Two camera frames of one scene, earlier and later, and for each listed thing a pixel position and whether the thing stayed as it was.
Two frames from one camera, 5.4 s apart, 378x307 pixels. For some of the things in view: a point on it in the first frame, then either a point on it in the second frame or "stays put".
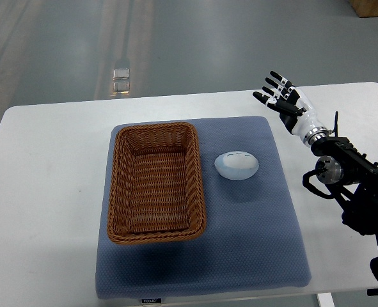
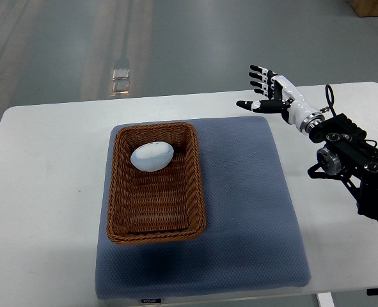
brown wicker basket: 155,190 stays put
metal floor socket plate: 121,81 stays put
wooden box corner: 372,8 stays put
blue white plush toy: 236,165 to 152,156
